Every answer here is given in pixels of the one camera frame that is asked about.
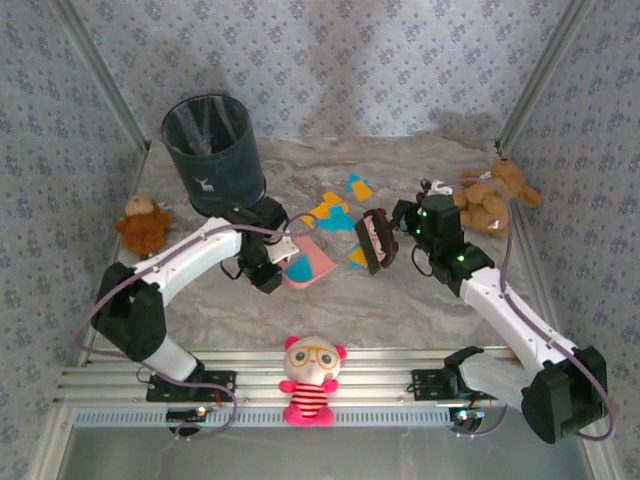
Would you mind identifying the cartoon face hand brush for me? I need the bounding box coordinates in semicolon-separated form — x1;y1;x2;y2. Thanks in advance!
353;208;402;276

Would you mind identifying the pink dustpan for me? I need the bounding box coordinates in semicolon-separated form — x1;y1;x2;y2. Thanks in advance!
278;234;339;291

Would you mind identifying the tan teddy bear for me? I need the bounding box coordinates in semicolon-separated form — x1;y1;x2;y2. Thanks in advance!
452;158;544;239

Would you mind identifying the dark blue trash bin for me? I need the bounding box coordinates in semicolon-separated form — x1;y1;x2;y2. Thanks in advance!
160;94;267;219

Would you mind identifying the brown plush monkey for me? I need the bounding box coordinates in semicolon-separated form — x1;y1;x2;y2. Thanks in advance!
114;194;175;261

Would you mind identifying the pink white plush doll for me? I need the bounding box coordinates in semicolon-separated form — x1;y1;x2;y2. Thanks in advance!
278;335;349;428

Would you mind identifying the small circuit board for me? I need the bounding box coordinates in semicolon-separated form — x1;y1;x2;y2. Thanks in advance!
448;407;487;427
166;406;209;422

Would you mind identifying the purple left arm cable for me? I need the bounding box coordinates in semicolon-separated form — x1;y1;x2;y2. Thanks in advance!
73;212;319;442

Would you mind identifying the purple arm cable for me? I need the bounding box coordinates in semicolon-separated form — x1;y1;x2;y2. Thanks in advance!
73;212;319;442
447;177;617;442

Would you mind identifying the aluminium side rail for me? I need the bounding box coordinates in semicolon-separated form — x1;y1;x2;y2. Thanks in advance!
74;142;152;354
504;149;571;354

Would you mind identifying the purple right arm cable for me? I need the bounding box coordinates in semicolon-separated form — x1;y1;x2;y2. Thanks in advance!
447;177;617;442

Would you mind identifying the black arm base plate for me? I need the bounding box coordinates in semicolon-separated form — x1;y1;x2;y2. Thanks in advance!
145;368;237;403
410;368;503;401

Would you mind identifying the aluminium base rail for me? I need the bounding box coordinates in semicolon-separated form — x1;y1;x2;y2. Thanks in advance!
54;346;601;407

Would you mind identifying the aluminium frame post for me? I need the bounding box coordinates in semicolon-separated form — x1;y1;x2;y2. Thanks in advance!
49;0;151;151
499;0;596;146

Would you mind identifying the grey slotted cable duct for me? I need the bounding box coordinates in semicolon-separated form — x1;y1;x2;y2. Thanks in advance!
73;407;459;429

